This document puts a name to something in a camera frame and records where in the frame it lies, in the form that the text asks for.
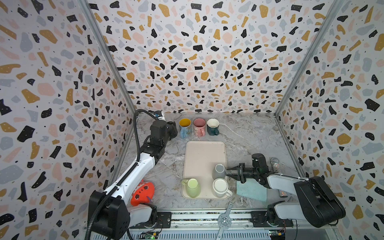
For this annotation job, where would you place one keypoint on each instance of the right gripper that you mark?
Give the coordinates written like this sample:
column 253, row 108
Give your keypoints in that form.
column 242, row 174

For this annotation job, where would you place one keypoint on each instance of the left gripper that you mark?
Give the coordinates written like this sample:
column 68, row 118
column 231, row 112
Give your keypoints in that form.
column 171, row 128

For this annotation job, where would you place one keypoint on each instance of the grey mug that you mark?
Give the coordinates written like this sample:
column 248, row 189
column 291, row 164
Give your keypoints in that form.
column 219, row 172

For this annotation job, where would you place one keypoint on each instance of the light blue mug yellow inside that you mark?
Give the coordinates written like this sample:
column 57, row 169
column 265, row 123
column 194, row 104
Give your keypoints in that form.
column 185, row 128

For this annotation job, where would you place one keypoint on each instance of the pink mug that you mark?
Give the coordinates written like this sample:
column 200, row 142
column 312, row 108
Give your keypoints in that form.
column 200, row 127

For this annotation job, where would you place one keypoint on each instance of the dark green mug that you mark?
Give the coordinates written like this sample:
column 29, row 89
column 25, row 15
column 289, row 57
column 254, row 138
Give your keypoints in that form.
column 213, row 127

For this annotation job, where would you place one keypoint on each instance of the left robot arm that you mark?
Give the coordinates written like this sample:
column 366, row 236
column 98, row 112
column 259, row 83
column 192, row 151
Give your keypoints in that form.
column 109, row 214

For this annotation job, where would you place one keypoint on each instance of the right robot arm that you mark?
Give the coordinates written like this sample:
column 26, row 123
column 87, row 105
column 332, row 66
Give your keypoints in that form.
column 317, row 204

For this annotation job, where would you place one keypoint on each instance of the white mug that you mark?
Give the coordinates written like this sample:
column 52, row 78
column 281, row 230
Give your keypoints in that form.
column 221, row 188

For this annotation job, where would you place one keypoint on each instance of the light green mug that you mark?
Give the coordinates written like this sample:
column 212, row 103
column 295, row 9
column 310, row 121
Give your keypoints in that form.
column 192, row 187

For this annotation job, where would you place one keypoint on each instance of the teal cloth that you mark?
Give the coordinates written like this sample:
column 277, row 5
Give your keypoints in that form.
column 252, row 189

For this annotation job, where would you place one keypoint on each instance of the glitter bottle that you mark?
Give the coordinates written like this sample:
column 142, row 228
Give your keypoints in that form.
column 277, row 169

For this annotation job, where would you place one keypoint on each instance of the beige tray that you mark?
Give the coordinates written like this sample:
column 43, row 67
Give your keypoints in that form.
column 201, row 158

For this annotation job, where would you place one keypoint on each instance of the red fish plush toy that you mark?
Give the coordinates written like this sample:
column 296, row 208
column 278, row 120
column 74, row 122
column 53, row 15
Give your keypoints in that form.
column 143, row 194

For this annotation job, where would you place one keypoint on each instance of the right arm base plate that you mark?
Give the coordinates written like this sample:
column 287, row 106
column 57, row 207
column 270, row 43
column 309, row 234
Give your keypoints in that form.
column 268, row 218

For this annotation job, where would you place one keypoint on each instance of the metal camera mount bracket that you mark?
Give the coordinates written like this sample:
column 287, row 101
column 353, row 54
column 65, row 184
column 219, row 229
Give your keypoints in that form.
column 224, row 220

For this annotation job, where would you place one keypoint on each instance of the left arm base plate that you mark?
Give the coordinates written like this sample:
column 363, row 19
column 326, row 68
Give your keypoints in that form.
column 162, row 220

